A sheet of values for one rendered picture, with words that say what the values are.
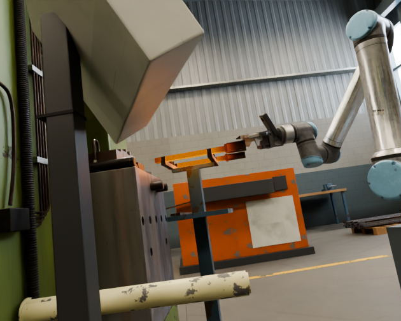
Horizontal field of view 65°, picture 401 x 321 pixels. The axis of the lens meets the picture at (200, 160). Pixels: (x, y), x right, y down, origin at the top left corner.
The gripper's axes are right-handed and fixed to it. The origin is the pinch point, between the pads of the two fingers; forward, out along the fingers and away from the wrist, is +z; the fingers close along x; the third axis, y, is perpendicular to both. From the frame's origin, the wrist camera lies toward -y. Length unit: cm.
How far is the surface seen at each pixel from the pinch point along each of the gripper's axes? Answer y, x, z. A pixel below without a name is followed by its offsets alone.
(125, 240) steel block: 23, -51, 56
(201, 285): 26, -80, 42
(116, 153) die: 0, -42, 54
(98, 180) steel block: 6, -46, 60
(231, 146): 3.6, -4.4, 6.7
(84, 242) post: 11, -94, 59
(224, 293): 28, -82, 38
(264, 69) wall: -187, 734, -380
